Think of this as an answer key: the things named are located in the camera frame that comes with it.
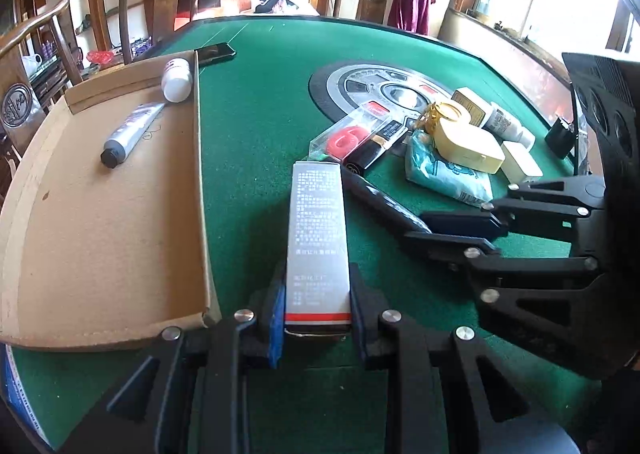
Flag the blue white printed sheet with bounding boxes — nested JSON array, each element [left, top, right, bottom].
[[0, 348, 53, 450]]

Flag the round table control panel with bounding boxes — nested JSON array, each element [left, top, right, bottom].
[[308, 60, 483, 137]]

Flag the cream medicine box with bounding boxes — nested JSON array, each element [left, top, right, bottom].
[[451, 88, 494, 128]]

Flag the small white box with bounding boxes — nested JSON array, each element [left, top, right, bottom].
[[500, 140, 544, 183]]

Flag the wooden chair with round medallion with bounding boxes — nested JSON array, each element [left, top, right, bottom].
[[0, 0, 85, 185]]

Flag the yellow plastic case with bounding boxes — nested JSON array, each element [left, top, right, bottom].
[[431, 119, 506, 174]]

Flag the clear box with red ring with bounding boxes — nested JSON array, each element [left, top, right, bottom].
[[309, 101, 396, 163]]

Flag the black pen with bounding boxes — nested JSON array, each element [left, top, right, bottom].
[[342, 168, 433, 237]]

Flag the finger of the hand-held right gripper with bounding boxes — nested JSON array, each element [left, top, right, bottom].
[[422, 175, 607, 241], [404, 232, 607, 380]]

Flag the white bottle with label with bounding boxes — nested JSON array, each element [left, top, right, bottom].
[[482, 102, 536, 148]]

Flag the maroon cloth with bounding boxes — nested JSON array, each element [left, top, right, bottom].
[[387, 0, 436, 37]]

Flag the dark clothes pile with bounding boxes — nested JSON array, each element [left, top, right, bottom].
[[255, 0, 301, 14]]

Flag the plain white bottle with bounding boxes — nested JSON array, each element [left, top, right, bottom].
[[161, 58, 194, 103]]

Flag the silver tube with black cap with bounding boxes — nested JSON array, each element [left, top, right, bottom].
[[100, 102, 166, 169]]

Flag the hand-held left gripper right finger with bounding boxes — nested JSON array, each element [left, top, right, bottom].
[[348, 261, 581, 454]]

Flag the black smartphone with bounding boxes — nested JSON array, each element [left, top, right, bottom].
[[194, 42, 236, 67]]

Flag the teal tissue pack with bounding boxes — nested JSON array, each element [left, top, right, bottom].
[[404, 129, 494, 208]]

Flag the cardboard box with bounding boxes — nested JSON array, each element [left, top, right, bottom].
[[0, 50, 222, 352]]

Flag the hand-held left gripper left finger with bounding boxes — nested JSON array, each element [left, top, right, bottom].
[[60, 264, 288, 454]]

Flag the small black object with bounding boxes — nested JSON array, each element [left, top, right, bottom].
[[545, 116, 574, 158]]

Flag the silver carton with red stripe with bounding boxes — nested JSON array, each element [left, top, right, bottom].
[[284, 161, 353, 335]]

